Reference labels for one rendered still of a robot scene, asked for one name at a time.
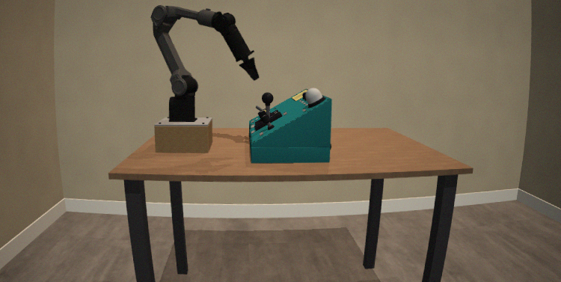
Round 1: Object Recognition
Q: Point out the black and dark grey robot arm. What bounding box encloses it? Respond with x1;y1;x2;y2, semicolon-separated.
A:
150;5;244;122

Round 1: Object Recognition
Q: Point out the teal control console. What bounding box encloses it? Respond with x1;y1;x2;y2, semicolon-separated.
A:
249;88;332;163

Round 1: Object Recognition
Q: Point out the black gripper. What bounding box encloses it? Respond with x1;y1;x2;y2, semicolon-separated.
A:
230;41;259;81

